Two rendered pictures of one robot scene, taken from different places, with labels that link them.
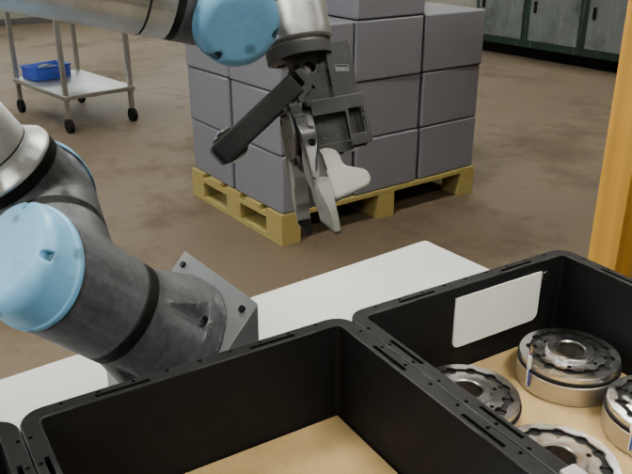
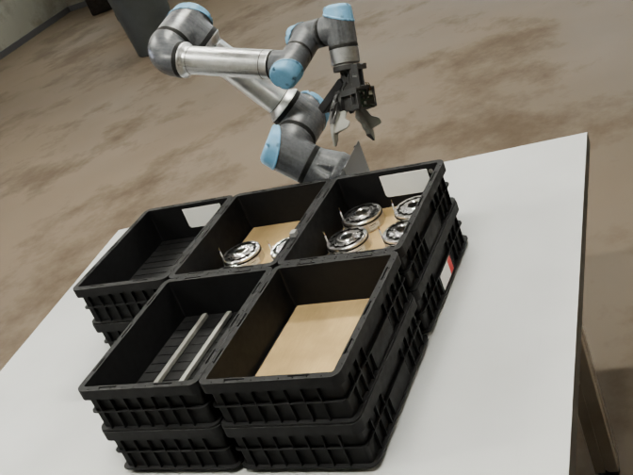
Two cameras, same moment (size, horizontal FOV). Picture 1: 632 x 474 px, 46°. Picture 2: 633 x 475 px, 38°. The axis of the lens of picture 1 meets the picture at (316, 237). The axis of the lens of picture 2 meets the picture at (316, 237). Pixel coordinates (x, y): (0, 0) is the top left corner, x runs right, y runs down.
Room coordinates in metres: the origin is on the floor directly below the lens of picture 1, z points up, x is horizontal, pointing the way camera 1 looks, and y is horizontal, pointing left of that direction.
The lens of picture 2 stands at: (-0.47, -1.92, 1.83)
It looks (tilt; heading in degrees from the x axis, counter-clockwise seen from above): 25 degrees down; 63
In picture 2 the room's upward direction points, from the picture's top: 22 degrees counter-clockwise
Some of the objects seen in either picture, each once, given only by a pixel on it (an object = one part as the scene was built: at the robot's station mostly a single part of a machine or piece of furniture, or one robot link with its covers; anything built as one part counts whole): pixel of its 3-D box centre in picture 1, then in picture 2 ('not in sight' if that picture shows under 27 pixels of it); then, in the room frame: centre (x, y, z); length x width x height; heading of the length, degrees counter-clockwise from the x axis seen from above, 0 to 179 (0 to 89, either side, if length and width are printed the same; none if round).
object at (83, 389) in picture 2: not in sight; (181, 330); (0.04, -0.21, 0.92); 0.40 x 0.30 x 0.02; 32
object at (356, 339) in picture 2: not in sight; (304, 319); (0.19, -0.47, 0.92); 0.40 x 0.30 x 0.02; 32
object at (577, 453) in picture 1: (557, 458); (346, 237); (0.50, -0.20, 0.86); 0.05 x 0.05 x 0.01
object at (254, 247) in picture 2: not in sight; (241, 253); (0.34, 0.05, 0.86); 0.10 x 0.10 x 0.01
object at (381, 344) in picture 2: not in sight; (313, 339); (0.19, -0.47, 0.87); 0.40 x 0.30 x 0.11; 32
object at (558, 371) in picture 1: (569, 354); (414, 206); (0.67, -0.26, 0.86); 0.10 x 0.10 x 0.01
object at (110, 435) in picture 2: not in sight; (210, 387); (0.04, -0.21, 0.76); 0.40 x 0.30 x 0.12; 32
